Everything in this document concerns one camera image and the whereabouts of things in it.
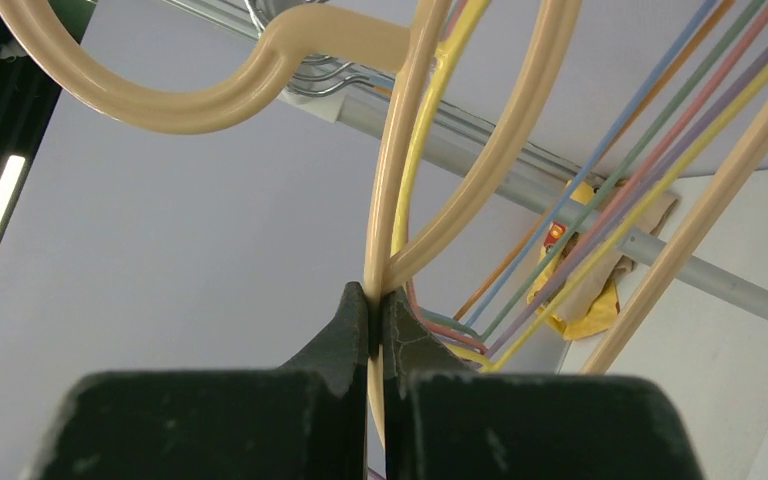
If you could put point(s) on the sage green hanger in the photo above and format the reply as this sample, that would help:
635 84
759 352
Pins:
458 332

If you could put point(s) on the peach beige hanger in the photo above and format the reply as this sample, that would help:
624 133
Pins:
287 40

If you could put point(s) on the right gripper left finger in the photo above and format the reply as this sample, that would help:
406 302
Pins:
305 419

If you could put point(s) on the pink red hanger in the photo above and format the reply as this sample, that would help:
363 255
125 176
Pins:
711 71

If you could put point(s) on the yellow cloth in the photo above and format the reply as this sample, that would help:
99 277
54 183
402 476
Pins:
583 194

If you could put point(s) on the orange hanger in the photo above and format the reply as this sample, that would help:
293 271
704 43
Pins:
699 30

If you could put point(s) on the purple hanger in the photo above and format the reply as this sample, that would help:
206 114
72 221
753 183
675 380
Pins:
633 200

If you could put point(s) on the grey horizontal rack bar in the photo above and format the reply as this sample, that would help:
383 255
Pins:
363 110

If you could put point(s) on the light blue hanger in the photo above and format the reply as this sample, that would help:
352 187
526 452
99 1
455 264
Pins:
594 157

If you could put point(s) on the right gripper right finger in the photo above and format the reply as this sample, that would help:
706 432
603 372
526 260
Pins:
447 421

